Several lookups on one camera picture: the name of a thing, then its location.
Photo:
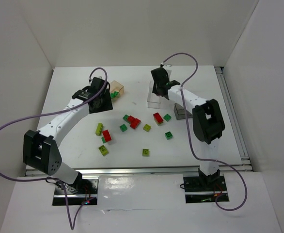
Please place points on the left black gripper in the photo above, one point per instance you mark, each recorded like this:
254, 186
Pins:
105, 104

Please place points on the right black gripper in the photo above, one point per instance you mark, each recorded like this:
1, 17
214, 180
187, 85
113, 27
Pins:
160, 90

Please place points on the orange transparent container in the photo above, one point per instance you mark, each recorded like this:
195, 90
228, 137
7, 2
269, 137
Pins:
116, 87

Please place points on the clear transparent container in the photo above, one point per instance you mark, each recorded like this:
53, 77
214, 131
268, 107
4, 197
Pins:
153, 101

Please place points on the grey transparent container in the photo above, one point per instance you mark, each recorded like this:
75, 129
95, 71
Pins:
180, 112

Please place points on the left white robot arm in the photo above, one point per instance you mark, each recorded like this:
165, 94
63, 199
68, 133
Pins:
41, 147

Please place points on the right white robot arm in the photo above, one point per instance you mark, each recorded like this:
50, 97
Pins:
207, 123

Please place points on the lime lego long left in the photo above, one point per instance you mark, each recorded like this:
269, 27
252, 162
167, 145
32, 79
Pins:
99, 129

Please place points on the dark green lego attached red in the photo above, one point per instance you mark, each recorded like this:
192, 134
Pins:
125, 117

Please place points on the red lego pair centre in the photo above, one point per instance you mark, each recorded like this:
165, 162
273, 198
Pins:
134, 122

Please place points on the lime lego lower left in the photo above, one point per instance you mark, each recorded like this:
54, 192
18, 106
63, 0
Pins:
103, 150

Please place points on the lime lego lower centre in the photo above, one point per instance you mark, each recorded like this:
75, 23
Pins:
145, 152

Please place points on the aluminium rail right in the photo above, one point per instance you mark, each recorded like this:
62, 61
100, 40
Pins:
231, 113

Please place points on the aluminium rail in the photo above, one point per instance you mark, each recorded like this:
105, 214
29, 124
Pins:
231, 113
149, 170

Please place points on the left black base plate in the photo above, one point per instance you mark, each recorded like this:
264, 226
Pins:
87, 194

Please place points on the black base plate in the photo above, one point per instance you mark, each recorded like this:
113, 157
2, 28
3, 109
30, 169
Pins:
87, 194
195, 192

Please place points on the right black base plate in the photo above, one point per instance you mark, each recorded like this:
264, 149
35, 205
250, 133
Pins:
195, 192

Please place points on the aluminium rail front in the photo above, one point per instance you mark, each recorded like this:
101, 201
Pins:
149, 170

